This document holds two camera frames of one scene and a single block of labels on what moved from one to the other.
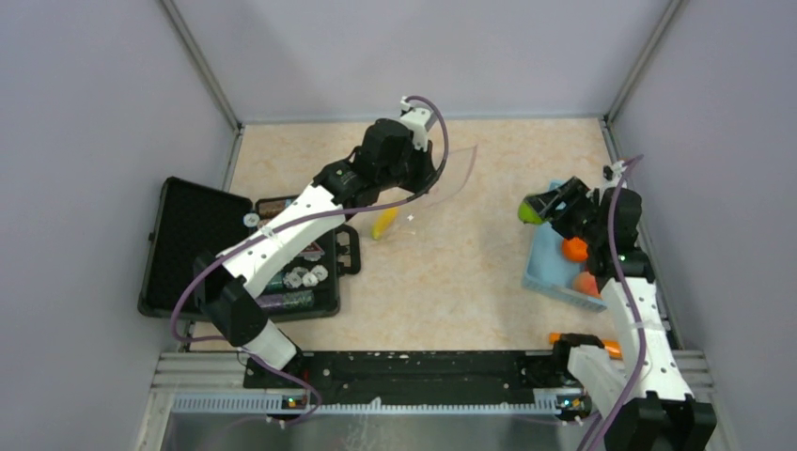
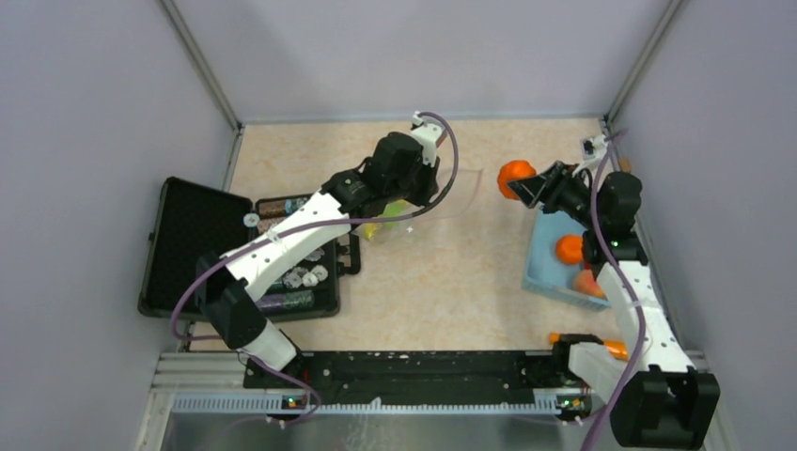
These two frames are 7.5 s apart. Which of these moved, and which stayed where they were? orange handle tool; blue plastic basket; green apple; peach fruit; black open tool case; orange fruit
Moved: green apple; orange fruit
Stayed: black open tool case; peach fruit; blue plastic basket; orange handle tool
